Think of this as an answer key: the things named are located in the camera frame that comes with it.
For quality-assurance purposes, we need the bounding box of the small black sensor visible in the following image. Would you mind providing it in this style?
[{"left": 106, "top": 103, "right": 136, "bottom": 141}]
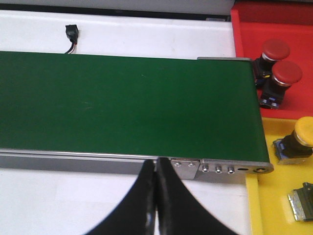
[{"left": 65, "top": 24, "right": 79, "bottom": 54}]

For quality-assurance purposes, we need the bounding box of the aluminium conveyor frame rail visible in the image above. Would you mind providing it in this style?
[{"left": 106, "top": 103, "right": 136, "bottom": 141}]
[{"left": 0, "top": 56, "right": 274, "bottom": 184}]

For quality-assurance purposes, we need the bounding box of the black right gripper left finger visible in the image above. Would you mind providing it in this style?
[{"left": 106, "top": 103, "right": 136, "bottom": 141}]
[{"left": 87, "top": 160, "right": 156, "bottom": 235}]

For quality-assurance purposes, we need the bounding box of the red tray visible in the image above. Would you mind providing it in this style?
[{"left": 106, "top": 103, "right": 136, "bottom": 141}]
[{"left": 231, "top": 0, "right": 313, "bottom": 120}]

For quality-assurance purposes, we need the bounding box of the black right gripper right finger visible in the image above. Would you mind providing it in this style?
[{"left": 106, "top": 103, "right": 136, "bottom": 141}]
[{"left": 156, "top": 158, "right": 236, "bottom": 235}]

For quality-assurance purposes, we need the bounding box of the red mushroom push button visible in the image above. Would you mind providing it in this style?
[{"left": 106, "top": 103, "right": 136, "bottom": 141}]
[
  {"left": 259, "top": 61, "right": 303, "bottom": 109},
  {"left": 252, "top": 39, "right": 290, "bottom": 87}
]

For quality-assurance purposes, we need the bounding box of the yellow mushroom push button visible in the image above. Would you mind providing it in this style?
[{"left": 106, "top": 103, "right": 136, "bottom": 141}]
[
  {"left": 273, "top": 116, "right": 313, "bottom": 165},
  {"left": 288, "top": 182, "right": 313, "bottom": 222}
]

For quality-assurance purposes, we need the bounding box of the grey stone countertop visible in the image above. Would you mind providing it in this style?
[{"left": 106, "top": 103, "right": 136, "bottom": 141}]
[{"left": 1, "top": 0, "right": 235, "bottom": 15}]

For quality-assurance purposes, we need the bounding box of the yellow tray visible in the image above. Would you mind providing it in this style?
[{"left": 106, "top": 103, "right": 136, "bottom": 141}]
[{"left": 246, "top": 117, "right": 313, "bottom": 235}]

